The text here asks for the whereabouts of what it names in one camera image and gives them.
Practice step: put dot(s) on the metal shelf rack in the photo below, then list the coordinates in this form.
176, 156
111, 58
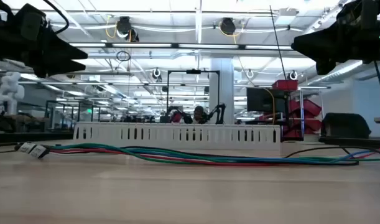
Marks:
302, 109

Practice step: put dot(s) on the dark background table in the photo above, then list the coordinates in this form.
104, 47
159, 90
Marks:
28, 137
348, 141

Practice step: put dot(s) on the black metal workstation frame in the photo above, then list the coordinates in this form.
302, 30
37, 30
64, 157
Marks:
47, 115

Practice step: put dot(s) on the black metal rig frame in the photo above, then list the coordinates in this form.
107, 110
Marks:
192, 71

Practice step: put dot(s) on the black monitor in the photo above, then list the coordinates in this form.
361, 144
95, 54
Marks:
261, 99

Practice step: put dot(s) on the black bag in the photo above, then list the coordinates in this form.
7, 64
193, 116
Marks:
345, 126

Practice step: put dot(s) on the black background robot arm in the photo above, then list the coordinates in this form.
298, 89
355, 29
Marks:
219, 112
183, 115

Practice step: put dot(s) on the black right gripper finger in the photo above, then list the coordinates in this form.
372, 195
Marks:
323, 45
325, 67

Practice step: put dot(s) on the white building column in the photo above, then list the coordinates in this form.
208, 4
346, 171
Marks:
222, 90

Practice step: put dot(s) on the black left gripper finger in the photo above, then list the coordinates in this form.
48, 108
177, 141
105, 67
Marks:
57, 49
53, 69

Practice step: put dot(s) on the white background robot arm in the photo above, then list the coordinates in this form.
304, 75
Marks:
10, 90

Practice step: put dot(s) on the person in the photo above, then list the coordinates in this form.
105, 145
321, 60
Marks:
199, 114

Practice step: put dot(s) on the red box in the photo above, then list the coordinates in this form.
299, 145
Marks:
284, 85

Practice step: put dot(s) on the red storage bin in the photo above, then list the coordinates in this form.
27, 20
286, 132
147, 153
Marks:
311, 107
311, 124

